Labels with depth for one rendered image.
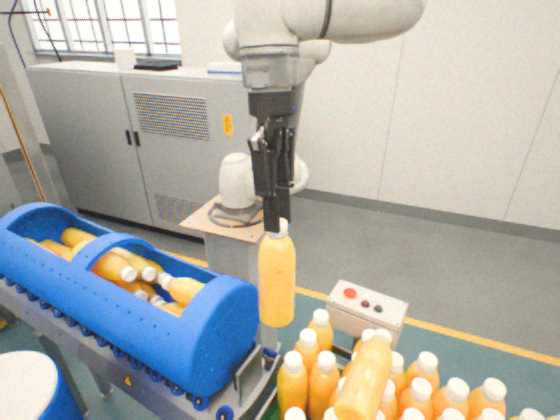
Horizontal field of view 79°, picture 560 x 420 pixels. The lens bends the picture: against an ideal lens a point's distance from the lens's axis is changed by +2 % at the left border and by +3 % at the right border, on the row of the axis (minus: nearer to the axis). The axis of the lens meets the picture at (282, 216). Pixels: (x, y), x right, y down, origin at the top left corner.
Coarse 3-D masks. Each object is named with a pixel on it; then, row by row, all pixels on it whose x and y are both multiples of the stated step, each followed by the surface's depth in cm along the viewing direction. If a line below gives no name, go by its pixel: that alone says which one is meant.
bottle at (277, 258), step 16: (272, 240) 62; (288, 240) 63; (272, 256) 61; (288, 256) 62; (272, 272) 62; (288, 272) 63; (272, 288) 64; (288, 288) 65; (272, 304) 65; (288, 304) 66; (272, 320) 67; (288, 320) 68
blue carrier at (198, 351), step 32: (0, 224) 109; (32, 224) 118; (64, 224) 128; (96, 224) 121; (0, 256) 106; (32, 256) 98; (96, 256) 91; (160, 256) 109; (32, 288) 100; (64, 288) 91; (96, 288) 86; (160, 288) 112; (224, 288) 79; (256, 288) 89; (96, 320) 85; (128, 320) 80; (160, 320) 76; (192, 320) 73; (224, 320) 79; (256, 320) 94; (128, 352) 84; (160, 352) 75; (192, 352) 71; (224, 352) 83; (192, 384) 74; (224, 384) 87
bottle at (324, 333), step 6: (312, 318) 89; (312, 324) 89; (318, 324) 87; (324, 324) 87; (330, 324) 90; (318, 330) 87; (324, 330) 87; (330, 330) 88; (318, 336) 87; (324, 336) 87; (330, 336) 88; (318, 342) 87; (324, 342) 87; (330, 342) 89; (324, 348) 88; (330, 348) 90
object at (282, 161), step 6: (282, 132) 56; (288, 132) 57; (282, 138) 57; (288, 138) 57; (288, 144) 58; (270, 150) 59; (282, 150) 58; (288, 150) 58; (282, 156) 58; (282, 162) 59; (288, 162) 60; (282, 168) 60; (288, 168) 60; (282, 174) 60; (288, 174) 61; (276, 180) 62; (288, 180) 61; (288, 186) 61
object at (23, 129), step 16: (0, 48) 142; (0, 64) 144; (0, 80) 145; (0, 96) 151; (16, 96) 151; (16, 112) 153; (16, 128) 156; (32, 128) 160; (32, 144) 162; (32, 160) 163; (32, 176) 170; (48, 176) 171; (48, 192) 173
